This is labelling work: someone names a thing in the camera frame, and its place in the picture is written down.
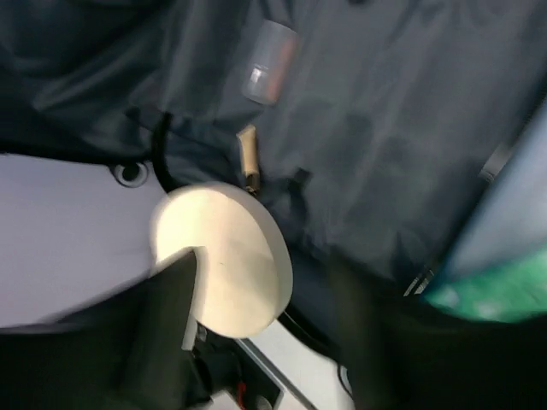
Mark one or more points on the blue kids suitcase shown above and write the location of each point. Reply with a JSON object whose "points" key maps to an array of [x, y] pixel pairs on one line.
{"points": [[388, 112]]}

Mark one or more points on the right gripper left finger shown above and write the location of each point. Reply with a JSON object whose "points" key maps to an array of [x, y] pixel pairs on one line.
{"points": [[124, 352]]}

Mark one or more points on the clear small bottle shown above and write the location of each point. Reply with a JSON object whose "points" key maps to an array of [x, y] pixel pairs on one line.
{"points": [[269, 62]]}

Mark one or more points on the green tie-dye shorts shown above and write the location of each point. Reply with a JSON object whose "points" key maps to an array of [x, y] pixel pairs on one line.
{"points": [[513, 291]]}

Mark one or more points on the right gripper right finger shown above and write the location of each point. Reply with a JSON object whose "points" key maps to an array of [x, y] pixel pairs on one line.
{"points": [[404, 354]]}

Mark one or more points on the cream round puck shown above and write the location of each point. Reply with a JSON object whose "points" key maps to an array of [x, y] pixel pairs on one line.
{"points": [[244, 277]]}

